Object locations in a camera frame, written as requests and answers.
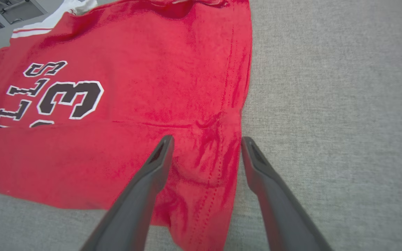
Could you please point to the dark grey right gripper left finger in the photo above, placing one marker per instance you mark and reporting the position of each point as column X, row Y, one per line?
column 134, row 202

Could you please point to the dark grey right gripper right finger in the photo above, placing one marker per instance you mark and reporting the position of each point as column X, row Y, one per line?
column 281, row 209

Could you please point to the red and white sports jersey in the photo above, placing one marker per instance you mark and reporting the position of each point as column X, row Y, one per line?
column 152, row 87

